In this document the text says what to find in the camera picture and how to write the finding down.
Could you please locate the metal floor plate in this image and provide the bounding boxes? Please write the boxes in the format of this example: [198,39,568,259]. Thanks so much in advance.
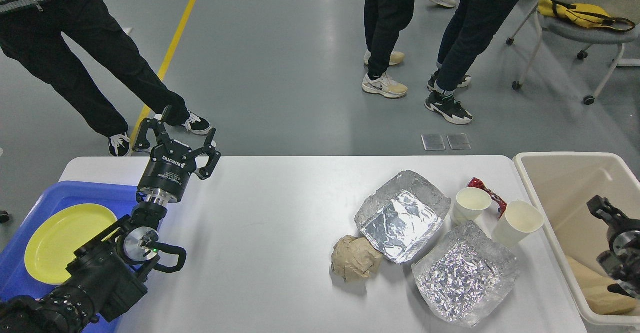
[421,134,447,151]
[446,134,472,150]

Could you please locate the person in black trousers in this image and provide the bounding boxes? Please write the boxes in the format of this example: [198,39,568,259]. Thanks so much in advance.
[0,0,213,158]

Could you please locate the person in dark jeans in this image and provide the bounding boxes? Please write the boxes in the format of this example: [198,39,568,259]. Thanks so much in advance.
[425,0,520,125]

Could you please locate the red snack wrapper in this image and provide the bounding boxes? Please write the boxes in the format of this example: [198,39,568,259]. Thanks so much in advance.
[467,177,508,219]

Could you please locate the yellow bag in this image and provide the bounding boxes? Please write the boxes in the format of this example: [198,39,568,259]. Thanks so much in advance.
[537,0,636,33]

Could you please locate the crumpled brown paper ball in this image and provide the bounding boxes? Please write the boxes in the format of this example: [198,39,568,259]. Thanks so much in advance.
[330,235,384,283]

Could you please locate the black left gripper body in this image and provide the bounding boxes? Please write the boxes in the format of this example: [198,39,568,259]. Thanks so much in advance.
[135,140,197,204]

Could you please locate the yellow plate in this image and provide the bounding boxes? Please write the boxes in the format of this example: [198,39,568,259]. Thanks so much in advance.
[23,203,118,286]

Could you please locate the blue plastic tray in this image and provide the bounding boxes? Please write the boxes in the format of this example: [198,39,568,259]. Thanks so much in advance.
[1,181,137,333]

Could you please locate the left metal floor plate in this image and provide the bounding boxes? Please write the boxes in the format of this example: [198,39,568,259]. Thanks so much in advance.
[421,134,447,151]

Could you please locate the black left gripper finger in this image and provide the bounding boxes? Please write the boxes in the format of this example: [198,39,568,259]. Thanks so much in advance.
[187,128,221,181]
[131,105,173,155]

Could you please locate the aluminium foil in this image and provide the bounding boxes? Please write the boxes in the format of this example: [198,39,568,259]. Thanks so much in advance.
[412,220,521,328]

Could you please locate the right metal floor plate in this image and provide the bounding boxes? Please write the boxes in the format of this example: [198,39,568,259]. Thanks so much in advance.
[446,134,472,150]

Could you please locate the white paper cup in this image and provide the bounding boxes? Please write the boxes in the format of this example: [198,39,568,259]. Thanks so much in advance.
[450,187,494,225]

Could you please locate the white paper bowl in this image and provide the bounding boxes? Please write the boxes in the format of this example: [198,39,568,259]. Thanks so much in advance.
[491,200,545,249]

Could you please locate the aluminium foil tray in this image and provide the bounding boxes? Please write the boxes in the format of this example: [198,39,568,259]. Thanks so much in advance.
[354,170,451,264]

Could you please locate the beige plastic bin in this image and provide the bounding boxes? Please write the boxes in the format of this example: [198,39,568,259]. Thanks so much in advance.
[514,151,640,333]

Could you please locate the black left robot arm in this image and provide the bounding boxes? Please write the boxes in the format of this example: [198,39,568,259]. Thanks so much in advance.
[1,106,221,333]

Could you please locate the person in beige sneakers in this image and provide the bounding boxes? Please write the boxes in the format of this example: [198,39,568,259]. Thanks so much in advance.
[362,0,415,99]

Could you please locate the grey chair on wheels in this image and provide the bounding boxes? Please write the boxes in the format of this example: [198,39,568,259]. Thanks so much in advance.
[505,0,639,105]

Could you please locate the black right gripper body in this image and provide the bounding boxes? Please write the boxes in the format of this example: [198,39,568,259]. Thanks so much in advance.
[596,223,640,284]

